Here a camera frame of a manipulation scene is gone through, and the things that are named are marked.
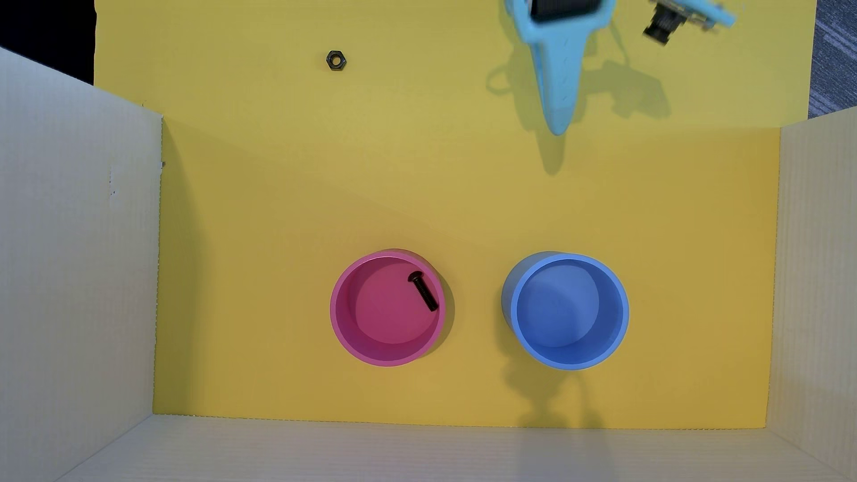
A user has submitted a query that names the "pink round cup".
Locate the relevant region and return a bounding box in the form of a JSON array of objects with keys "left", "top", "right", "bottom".
[{"left": 329, "top": 249, "right": 447, "bottom": 368}]

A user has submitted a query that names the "beige cardboard box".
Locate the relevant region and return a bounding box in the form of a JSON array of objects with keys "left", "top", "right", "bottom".
[{"left": 0, "top": 47, "right": 857, "bottom": 482}]

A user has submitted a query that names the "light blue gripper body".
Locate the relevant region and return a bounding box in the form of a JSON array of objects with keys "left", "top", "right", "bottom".
[{"left": 505, "top": 0, "right": 617, "bottom": 44}]

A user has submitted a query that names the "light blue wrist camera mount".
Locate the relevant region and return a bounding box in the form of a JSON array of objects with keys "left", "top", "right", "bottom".
[{"left": 641, "top": 0, "right": 737, "bottom": 46}]

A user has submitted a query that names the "yellow paper sheet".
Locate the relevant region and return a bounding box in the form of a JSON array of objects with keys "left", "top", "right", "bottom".
[{"left": 94, "top": 0, "right": 818, "bottom": 429}]

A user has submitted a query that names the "black bolt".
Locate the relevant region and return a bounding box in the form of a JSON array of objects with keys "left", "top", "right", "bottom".
[{"left": 407, "top": 270, "right": 441, "bottom": 313}]

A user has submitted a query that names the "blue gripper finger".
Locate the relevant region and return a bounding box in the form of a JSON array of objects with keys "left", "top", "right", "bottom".
[{"left": 531, "top": 29, "right": 591, "bottom": 137}]

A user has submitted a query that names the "blue round cup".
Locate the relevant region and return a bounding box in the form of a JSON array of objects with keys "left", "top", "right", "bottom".
[{"left": 501, "top": 252, "right": 630, "bottom": 371}]

